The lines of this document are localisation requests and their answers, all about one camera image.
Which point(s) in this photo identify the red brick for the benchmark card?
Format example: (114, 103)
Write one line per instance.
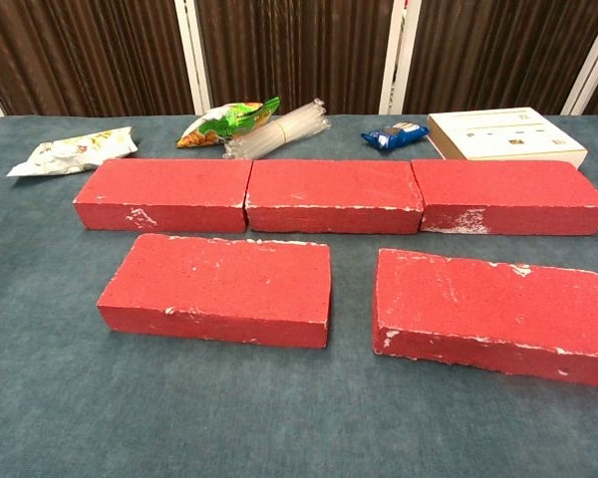
(329, 189)
(214, 284)
(503, 189)
(488, 309)
(164, 189)

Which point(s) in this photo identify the bundle of clear plastic straws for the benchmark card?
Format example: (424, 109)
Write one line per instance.
(289, 129)

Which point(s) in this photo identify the blue cookie packet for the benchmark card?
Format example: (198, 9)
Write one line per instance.
(388, 137)

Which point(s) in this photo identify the green snack bag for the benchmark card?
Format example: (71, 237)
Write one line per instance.
(229, 122)

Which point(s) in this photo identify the blue felt table cover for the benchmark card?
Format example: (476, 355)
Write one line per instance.
(279, 423)

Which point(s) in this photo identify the white flat cardboard box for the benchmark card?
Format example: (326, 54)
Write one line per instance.
(498, 134)

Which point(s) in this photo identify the white crumpled snack bag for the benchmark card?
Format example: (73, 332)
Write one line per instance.
(65, 154)

